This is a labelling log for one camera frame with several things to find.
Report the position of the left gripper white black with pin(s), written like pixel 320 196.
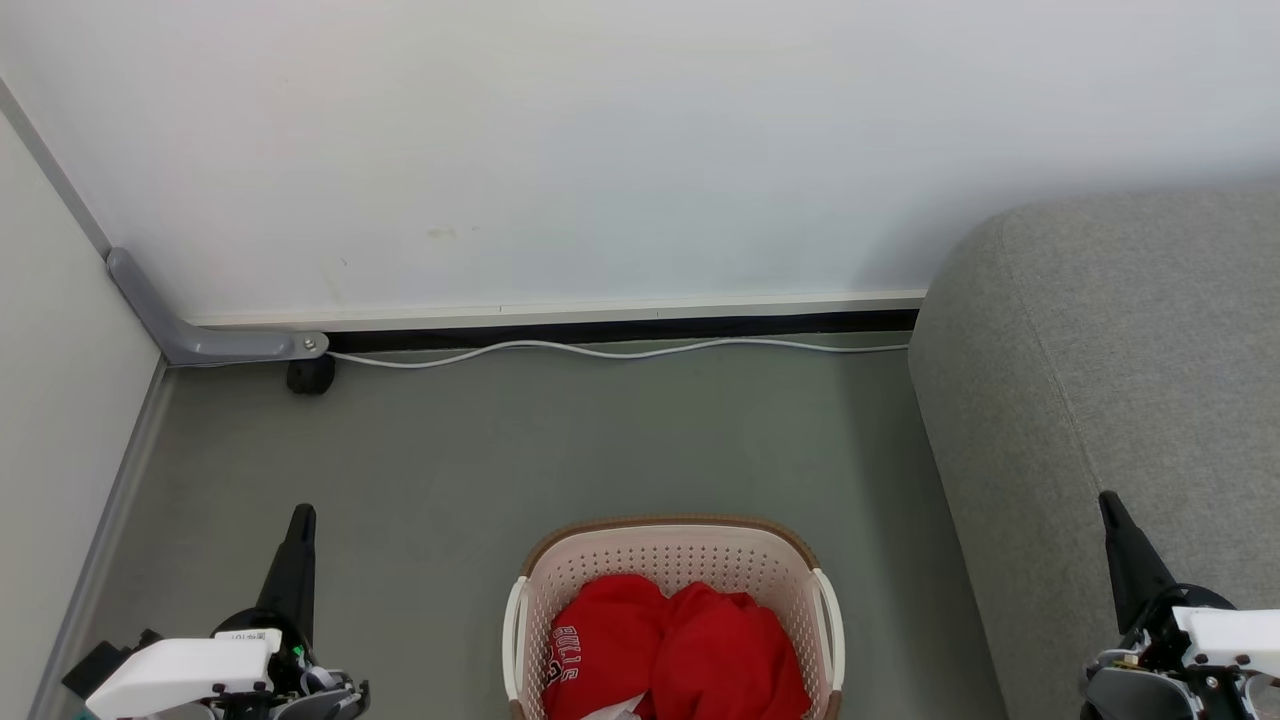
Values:
pixel 180 670

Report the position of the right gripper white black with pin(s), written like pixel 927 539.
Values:
pixel 1220 640

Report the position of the red shirt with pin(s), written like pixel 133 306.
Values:
pixel 720 650

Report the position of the grey fabric sofa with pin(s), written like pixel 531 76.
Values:
pixel 1100 350

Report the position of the black caster wheel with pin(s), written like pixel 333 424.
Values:
pixel 310 375

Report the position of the grey metal partition foot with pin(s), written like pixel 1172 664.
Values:
pixel 220 345

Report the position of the cream perforated plastic laundry basket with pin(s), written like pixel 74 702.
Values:
pixel 680 555

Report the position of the grey floor edge rail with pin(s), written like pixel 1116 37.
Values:
pixel 100 540

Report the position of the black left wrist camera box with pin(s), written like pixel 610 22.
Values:
pixel 95 668

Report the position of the white wall base rail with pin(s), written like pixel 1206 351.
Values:
pixel 560 313

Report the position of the grey corner post trim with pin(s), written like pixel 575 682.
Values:
pixel 55 165

